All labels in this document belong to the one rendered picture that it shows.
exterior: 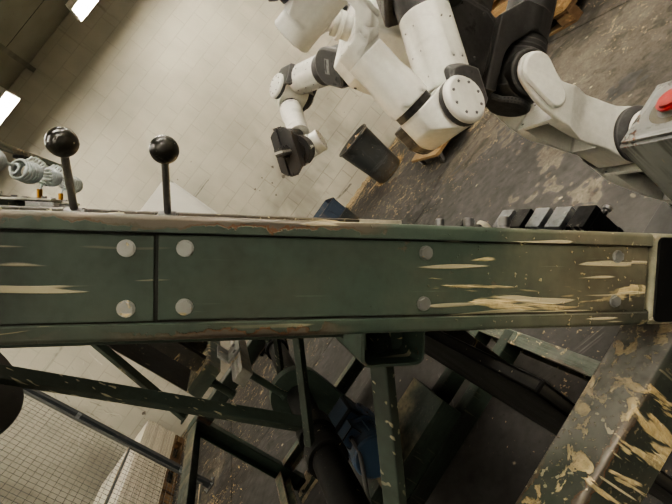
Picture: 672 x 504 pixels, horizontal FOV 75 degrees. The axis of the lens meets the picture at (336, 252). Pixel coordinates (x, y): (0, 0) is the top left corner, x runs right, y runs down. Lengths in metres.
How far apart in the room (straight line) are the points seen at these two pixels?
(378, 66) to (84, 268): 0.49
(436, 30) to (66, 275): 0.64
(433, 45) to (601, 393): 0.57
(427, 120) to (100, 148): 6.00
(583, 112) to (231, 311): 1.05
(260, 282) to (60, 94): 6.41
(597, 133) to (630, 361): 0.73
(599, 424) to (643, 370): 0.09
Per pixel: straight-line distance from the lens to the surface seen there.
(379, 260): 0.43
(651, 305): 0.65
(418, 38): 0.80
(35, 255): 0.43
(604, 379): 0.71
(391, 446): 0.61
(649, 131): 0.75
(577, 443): 0.69
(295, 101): 1.46
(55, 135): 0.64
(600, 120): 1.31
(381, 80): 0.70
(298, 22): 0.72
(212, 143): 6.35
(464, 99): 0.72
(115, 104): 6.58
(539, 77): 1.16
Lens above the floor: 1.31
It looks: 14 degrees down
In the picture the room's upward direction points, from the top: 53 degrees counter-clockwise
